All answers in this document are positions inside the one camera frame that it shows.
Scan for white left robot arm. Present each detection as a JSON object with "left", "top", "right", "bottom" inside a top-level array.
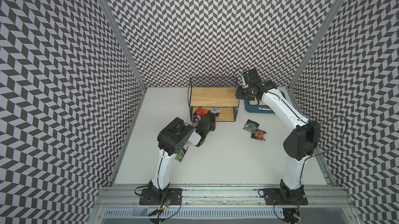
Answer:
[{"left": 148, "top": 112, "right": 216, "bottom": 202}]

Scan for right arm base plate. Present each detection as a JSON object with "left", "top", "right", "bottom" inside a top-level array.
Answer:
[{"left": 261, "top": 187, "right": 309, "bottom": 206}]

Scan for blue tray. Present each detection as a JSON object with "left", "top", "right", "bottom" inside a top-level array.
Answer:
[{"left": 241, "top": 90, "right": 275, "bottom": 114}]

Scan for black wire wooden shelf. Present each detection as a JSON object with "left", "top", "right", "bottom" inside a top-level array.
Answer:
[{"left": 188, "top": 76, "right": 240, "bottom": 122}]

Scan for aluminium corner post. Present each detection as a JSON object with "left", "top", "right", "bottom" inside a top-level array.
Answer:
[
  {"left": 97, "top": 0, "right": 147, "bottom": 91},
  {"left": 288, "top": 0, "right": 361, "bottom": 89}
]

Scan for aluminium front rail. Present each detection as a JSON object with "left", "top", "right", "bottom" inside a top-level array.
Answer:
[{"left": 93, "top": 184, "right": 355, "bottom": 208}]

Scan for aluminium corner post right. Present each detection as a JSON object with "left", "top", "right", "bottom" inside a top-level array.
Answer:
[{"left": 288, "top": 0, "right": 361, "bottom": 89}]

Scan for green tea bag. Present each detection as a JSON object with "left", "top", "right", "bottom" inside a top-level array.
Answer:
[
  {"left": 175, "top": 149, "right": 187, "bottom": 162},
  {"left": 243, "top": 119, "right": 259, "bottom": 134}
]

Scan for aluminium corner post left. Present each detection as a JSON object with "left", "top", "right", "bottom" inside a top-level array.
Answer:
[{"left": 97, "top": 0, "right": 147, "bottom": 91}]

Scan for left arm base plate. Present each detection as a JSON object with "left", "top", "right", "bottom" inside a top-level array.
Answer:
[{"left": 139, "top": 188, "right": 182, "bottom": 206}]

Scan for red tea bag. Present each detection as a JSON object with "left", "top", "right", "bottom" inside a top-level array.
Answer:
[
  {"left": 251, "top": 129, "right": 266, "bottom": 141},
  {"left": 193, "top": 107, "right": 209, "bottom": 118}
]

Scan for grey tea bag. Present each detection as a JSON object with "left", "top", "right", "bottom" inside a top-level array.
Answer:
[{"left": 209, "top": 107, "right": 221, "bottom": 114}]

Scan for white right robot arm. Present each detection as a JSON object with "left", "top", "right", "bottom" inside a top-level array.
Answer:
[{"left": 235, "top": 69, "right": 321, "bottom": 203}]

